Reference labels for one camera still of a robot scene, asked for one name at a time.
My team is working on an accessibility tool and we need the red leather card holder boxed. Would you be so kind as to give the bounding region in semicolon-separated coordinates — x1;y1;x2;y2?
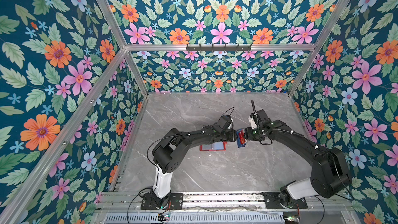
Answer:
200;142;226;151

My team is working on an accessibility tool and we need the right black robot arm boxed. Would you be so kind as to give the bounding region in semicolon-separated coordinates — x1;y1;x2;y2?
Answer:
244;100;352;208

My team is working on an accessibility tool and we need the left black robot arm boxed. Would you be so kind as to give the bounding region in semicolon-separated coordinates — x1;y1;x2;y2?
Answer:
151;115;237;209

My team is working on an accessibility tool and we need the blue card tray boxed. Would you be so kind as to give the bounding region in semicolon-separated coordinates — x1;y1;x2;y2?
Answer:
235;130;248;149

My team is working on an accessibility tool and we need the black hook rack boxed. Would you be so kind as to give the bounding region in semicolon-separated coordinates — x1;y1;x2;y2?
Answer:
186;44;252;52

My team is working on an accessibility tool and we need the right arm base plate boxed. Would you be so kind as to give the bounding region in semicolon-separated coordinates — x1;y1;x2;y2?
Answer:
261;192;308;209

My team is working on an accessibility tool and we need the white vented cable duct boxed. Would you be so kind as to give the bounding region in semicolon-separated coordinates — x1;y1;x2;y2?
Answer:
104;212;285;224

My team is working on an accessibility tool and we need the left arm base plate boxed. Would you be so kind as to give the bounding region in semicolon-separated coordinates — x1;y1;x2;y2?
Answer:
141;193;184;210

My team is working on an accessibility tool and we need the aluminium mounting rail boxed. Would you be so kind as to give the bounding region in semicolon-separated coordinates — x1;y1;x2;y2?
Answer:
96;191;354;212

